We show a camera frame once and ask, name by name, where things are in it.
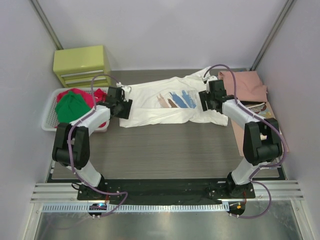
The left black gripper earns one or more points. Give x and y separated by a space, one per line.
125 109

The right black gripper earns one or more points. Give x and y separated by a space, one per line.
204 100

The white printed t shirt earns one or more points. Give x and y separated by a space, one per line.
170 101

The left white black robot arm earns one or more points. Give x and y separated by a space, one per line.
71 147

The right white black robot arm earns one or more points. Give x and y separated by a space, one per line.
261 136

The black folded t shirt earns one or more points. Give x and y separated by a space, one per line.
246 103

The red t shirt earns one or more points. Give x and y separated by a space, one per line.
87 97

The pink folded t shirt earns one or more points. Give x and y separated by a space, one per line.
249 87

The brown cardboard sheet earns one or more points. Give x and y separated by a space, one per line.
239 136

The green t shirt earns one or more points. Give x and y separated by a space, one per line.
71 107

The yellow-green drawer box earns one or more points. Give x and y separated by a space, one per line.
76 67

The yellow picture book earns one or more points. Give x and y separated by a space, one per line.
263 110

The white plastic basket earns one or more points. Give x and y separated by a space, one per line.
50 119

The dark blue marker pen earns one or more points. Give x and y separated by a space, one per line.
272 168

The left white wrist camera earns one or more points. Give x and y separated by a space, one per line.
126 88

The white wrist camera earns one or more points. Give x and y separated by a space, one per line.
209 78
126 88

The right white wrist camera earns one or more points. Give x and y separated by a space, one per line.
209 78

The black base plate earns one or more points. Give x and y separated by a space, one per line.
184 191

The white slotted cable duct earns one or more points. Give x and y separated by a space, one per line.
105 208

